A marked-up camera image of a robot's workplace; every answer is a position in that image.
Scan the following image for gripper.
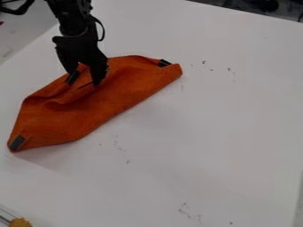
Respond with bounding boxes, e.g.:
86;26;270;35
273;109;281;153
50;20;111;87

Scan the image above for orange cloth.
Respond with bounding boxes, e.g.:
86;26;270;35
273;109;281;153
5;54;184;153

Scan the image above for yellow toy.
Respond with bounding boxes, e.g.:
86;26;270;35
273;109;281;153
8;216;34;227

